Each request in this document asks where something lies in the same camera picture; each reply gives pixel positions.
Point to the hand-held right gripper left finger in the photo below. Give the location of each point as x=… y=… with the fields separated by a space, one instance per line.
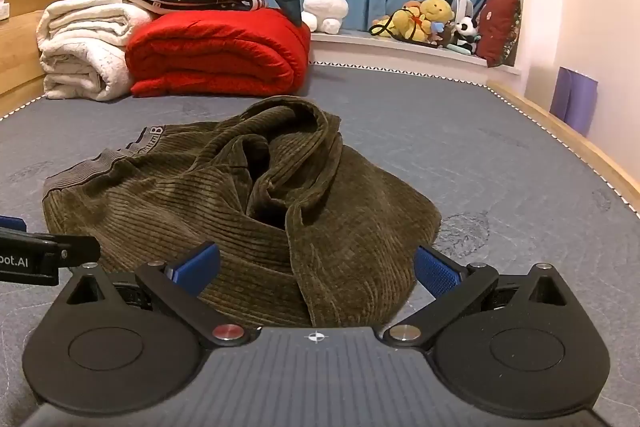
x=192 y=268

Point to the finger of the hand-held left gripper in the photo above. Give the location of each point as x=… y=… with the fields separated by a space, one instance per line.
x=60 y=247

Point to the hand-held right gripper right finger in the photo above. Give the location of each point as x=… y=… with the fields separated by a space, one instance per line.
x=437 y=274

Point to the white folded blanket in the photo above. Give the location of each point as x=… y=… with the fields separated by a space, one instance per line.
x=80 y=42

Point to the wooden headboard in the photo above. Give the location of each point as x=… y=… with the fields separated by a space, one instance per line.
x=20 y=42

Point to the red folded quilt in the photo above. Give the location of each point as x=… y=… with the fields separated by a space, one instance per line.
x=215 y=52

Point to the purple yoga mat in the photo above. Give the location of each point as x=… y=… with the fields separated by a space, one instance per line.
x=575 y=99

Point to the panda plush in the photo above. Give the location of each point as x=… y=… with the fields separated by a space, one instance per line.
x=467 y=32

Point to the red cushion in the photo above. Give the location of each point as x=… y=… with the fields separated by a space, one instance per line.
x=497 y=27

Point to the yellow bear plush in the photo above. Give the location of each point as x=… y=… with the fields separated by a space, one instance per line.
x=435 y=11

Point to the grey blue bag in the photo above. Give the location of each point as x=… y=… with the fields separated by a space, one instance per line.
x=462 y=6

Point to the white plush toy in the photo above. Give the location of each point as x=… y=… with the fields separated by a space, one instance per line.
x=325 y=9

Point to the wooden bed frame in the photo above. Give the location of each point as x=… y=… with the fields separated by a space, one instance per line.
x=570 y=132

